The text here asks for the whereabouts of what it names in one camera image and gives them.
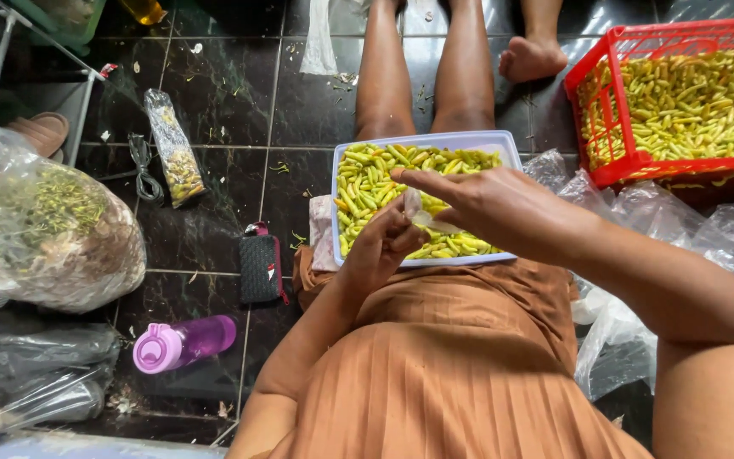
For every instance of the person's right hand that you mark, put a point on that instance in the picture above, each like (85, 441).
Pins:
(507, 210)

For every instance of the person's left hand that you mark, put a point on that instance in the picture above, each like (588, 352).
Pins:
(376, 255)

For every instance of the small clear plastic bag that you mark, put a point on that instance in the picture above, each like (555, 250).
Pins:
(423, 218)

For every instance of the pink cloth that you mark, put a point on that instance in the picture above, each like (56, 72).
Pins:
(322, 233)

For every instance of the heap of green chillies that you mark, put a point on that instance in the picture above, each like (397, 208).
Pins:
(367, 185)

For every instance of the pale lavender plastic tray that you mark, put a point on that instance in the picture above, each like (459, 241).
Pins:
(341, 191)

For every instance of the black knitted pouch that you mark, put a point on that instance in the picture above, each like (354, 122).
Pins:
(260, 268)

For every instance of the red plastic crate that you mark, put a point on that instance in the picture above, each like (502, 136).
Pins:
(603, 127)

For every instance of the orange pleated dress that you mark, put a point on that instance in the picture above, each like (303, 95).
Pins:
(443, 370)

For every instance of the person's right leg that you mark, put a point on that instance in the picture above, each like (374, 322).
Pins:
(464, 64)

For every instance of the person's leg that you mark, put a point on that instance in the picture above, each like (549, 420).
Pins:
(381, 70)
(464, 64)

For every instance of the pile of clear plastic bags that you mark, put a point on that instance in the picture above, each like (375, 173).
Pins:
(660, 210)

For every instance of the person's left leg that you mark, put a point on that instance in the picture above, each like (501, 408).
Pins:
(381, 70)

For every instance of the crate load of green chillies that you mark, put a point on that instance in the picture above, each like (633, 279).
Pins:
(685, 108)

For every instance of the purple water bottle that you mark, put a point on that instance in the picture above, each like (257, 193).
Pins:
(182, 343)

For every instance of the white plastic bag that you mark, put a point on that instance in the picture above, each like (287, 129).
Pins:
(318, 38)

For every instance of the packed clear bag of chillies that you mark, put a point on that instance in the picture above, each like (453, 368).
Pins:
(174, 150)

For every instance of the black scissors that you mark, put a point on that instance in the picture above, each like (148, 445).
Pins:
(142, 169)

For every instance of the large bag of chilli stems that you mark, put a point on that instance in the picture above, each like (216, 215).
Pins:
(48, 236)

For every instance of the yellow bottle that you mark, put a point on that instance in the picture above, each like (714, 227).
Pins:
(143, 9)

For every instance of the brown sandal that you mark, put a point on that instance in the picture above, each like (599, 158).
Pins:
(42, 131)

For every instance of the plastic-wrapped dark bundle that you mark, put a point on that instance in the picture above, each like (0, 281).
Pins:
(29, 370)

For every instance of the white metal rack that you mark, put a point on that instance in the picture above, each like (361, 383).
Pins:
(48, 57)

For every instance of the green plastic basket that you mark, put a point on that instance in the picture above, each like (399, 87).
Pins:
(64, 19)

